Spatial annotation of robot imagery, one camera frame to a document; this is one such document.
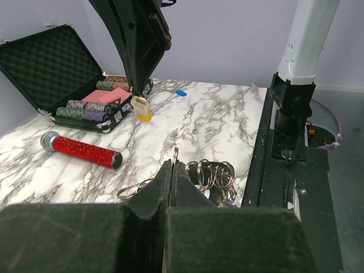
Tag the pink playing cards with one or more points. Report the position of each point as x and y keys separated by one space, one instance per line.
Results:
x=116 y=96

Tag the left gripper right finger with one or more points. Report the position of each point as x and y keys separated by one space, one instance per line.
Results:
x=204 y=238

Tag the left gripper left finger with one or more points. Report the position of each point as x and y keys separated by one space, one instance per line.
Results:
x=125 y=237

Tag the black poker chip case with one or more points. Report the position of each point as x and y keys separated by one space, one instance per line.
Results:
x=54 y=66

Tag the red glitter microphone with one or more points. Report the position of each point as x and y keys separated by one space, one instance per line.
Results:
x=53 y=141

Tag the yellow capped key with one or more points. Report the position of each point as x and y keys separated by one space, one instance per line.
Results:
x=141 y=109

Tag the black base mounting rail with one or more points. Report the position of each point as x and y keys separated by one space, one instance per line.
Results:
x=302 y=187

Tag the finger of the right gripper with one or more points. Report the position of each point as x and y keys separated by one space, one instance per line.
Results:
x=140 y=34

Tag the blue capped key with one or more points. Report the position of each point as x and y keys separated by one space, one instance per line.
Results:
x=181 y=93

